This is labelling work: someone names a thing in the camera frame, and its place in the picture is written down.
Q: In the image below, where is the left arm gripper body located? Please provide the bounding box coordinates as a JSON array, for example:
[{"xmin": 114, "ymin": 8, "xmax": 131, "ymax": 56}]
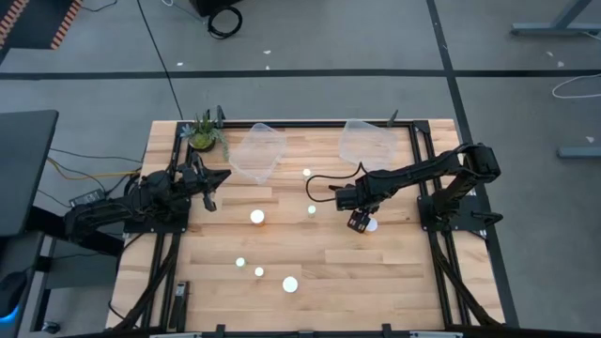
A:
[{"xmin": 180, "ymin": 150, "xmax": 218, "ymax": 213}]

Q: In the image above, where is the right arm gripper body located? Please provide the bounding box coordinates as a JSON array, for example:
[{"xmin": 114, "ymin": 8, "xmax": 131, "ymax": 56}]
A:
[{"xmin": 357, "ymin": 176, "xmax": 384, "ymax": 215}]

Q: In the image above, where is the clear plastic bin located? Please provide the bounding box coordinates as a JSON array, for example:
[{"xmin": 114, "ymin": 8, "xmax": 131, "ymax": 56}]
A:
[
  {"xmin": 227, "ymin": 122, "xmax": 288, "ymax": 186},
  {"xmin": 338, "ymin": 118, "xmax": 400, "ymax": 173}
]

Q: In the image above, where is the potted green succulent plant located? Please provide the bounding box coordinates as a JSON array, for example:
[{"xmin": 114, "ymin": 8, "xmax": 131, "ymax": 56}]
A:
[{"xmin": 179, "ymin": 110, "xmax": 231, "ymax": 161}]

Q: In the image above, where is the black power adapter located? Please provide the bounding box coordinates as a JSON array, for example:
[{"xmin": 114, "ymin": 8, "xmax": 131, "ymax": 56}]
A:
[{"xmin": 69, "ymin": 188, "xmax": 106, "ymax": 208}]

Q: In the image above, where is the flat black rectangular device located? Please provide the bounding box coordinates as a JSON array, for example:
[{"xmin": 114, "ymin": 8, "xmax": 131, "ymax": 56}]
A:
[{"xmin": 169, "ymin": 280, "xmax": 191, "ymax": 330}]

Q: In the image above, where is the black desk support beam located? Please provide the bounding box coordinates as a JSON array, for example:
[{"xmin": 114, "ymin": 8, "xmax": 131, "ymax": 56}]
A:
[{"xmin": 25, "ymin": 206, "xmax": 126, "ymax": 257}]

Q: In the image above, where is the black box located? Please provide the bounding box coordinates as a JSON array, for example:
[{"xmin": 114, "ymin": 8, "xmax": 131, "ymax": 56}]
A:
[{"xmin": 189, "ymin": 0, "xmax": 243, "ymax": 18}]

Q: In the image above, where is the black desk top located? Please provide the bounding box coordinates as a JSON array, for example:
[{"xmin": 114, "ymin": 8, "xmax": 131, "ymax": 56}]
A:
[{"xmin": 0, "ymin": 109, "xmax": 60, "ymax": 238}]

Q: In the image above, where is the grey desk foot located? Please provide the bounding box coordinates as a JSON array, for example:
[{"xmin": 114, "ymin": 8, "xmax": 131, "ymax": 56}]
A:
[{"xmin": 557, "ymin": 146, "xmax": 601, "ymax": 160}]

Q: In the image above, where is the black computer mouse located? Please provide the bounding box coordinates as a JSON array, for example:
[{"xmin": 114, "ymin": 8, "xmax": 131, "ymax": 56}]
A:
[{"xmin": 0, "ymin": 270, "xmax": 28, "ymax": 320}]

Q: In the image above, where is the black mat with orange stripes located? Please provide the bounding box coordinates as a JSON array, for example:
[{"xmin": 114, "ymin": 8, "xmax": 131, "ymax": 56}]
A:
[{"xmin": 0, "ymin": 0, "xmax": 85, "ymax": 51}]

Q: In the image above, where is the grey desk leg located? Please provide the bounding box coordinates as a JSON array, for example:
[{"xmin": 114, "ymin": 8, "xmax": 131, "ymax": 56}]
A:
[{"xmin": 510, "ymin": 0, "xmax": 601, "ymax": 38}]

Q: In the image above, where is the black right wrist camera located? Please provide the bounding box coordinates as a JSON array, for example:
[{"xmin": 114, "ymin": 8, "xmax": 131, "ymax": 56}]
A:
[{"xmin": 335, "ymin": 186, "xmax": 362, "ymax": 211}]

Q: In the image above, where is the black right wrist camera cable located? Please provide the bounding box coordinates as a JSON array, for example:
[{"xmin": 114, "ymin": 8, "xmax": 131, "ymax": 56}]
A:
[{"xmin": 305, "ymin": 161, "xmax": 372, "ymax": 204}]

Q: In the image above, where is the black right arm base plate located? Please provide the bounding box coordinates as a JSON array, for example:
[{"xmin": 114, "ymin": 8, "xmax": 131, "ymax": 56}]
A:
[{"xmin": 417, "ymin": 194, "xmax": 489, "ymax": 235}]

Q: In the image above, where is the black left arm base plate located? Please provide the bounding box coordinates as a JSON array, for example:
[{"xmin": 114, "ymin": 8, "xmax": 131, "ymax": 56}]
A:
[{"xmin": 122, "ymin": 218, "xmax": 190, "ymax": 235}]

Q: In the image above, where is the black aluminium table frame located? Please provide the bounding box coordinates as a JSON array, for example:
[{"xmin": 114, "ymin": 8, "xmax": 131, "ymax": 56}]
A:
[{"xmin": 157, "ymin": 119, "xmax": 470, "ymax": 338}]

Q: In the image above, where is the yellow cable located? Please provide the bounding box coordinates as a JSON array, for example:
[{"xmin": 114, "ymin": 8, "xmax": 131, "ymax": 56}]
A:
[{"xmin": 45, "ymin": 157, "xmax": 143, "ymax": 182}]

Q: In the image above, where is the black cable bundle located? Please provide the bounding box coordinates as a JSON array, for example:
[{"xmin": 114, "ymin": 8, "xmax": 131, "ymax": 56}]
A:
[
  {"xmin": 112, "ymin": 233, "xmax": 182, "ymax": 332},
  {"xmin": 430, "ymin": 232, "xmax": 501, "ymax": 328}
]

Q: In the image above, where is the thin black floor cable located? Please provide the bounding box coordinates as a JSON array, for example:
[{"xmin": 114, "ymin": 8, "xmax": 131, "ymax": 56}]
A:
[{"xmin": 49, "ymin": 147, "xmax": 145, "ymax": 165}]

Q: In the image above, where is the coiled black cable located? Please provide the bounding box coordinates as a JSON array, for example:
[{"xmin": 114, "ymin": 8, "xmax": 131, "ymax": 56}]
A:
[{"xmin": 207, "ymin": 5, "xmax": 244, "ymax": 40}]

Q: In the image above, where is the white cable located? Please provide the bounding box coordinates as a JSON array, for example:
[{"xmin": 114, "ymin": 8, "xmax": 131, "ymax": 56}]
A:
[{"xmin": 551, "ymin": 72, "xmax": 601, "ymax": 100}]

